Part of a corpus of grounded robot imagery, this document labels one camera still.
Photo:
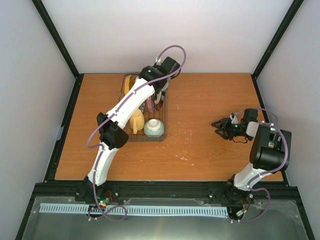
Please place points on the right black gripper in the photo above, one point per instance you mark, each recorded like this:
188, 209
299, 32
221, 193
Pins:
224, 122

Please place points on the black striped plate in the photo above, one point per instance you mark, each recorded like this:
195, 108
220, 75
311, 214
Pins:
159, 99

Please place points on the pink polka dot plate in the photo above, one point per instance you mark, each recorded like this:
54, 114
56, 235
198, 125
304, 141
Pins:
150, 104

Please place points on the grey wire dish rack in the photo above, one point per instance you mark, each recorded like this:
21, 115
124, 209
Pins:
161, 115

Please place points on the yellow ceramic mug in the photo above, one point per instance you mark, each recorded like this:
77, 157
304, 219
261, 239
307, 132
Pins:
137, 121

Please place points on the light green ceramic bowl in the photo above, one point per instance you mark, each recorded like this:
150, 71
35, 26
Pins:
154, 128

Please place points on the white blue striped plate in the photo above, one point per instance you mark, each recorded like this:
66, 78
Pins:
142, 107

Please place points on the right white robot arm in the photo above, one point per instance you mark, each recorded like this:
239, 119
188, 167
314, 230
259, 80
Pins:
270, 152

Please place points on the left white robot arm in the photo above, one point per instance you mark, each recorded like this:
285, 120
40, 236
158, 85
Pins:
109, 136

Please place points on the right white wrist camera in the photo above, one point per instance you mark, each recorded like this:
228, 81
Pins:
234, 118

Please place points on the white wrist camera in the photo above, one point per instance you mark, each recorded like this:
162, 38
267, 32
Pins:
158, 61
234, 118

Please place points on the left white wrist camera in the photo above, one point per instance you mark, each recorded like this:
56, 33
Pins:
158, 61

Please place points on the left black frame post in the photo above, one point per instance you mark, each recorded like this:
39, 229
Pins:
43, 13

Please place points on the black frame post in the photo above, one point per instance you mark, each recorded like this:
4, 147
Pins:
282, 28
43, 13

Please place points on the right black frame post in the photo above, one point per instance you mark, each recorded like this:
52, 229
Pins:
282, 28

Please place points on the black aluminium frame rail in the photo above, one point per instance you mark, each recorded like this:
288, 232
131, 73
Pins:
207, 191

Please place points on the light blue slotted cable duct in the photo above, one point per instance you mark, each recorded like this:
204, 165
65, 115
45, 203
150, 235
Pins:
136, 210

